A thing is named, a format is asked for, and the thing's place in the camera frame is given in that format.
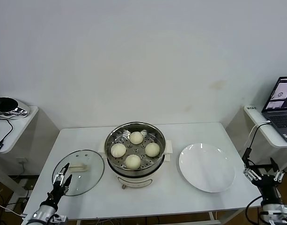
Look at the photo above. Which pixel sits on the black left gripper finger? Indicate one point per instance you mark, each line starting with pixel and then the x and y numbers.
pixel 68 184
pixel 59 178

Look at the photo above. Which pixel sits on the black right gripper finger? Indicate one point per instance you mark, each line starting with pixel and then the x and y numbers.
pixel 279 174
pixel 251 174

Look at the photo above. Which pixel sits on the stainless steel steamer basket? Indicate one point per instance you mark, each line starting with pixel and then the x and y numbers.
pixel 110 140

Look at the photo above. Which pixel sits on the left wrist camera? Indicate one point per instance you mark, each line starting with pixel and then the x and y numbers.
pixel 60 218

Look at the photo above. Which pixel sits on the white round plate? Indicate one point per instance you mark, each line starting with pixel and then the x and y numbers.
pixel 204 168

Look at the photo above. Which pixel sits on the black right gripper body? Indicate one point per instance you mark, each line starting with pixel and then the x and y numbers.
pixel 268 187

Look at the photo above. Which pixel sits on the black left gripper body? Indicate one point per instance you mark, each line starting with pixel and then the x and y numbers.
pixel 57 193

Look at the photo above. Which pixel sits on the white steamed baozi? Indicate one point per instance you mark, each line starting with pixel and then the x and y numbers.
pixel 152 150
pixel 118 150
pixel 136 137
pixel 133 162

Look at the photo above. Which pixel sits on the white wall socket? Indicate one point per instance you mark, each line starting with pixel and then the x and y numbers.
pixel 22 161

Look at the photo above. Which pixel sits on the grey open laptop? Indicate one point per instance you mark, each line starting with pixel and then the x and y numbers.
pixel 279 119

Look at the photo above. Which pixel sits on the white main table frame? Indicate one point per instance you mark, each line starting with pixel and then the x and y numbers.
pixel 212 215

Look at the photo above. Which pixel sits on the cream electric cooking pot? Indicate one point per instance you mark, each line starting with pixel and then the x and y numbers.
pixel 138 182

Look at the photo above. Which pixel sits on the white side table with headset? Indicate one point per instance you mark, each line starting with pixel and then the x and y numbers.
pixel 16 126

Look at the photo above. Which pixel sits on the shiny chrome black device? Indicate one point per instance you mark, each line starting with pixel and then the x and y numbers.
pixel 7 104

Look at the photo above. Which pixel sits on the round glass pot lid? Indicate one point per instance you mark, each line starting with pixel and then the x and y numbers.
pixel 94 164

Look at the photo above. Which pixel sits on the white labelled box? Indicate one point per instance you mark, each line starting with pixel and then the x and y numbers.
pixel 251 108

